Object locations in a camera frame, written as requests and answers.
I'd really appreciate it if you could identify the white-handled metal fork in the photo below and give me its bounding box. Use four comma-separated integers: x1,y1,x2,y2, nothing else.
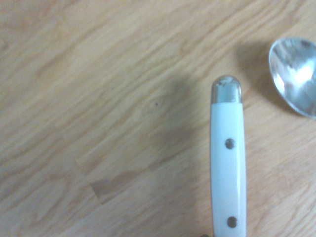
210,75,247,237

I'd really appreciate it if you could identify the silver metal spoon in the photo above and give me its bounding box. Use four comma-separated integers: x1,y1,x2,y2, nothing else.
268,37,316,119

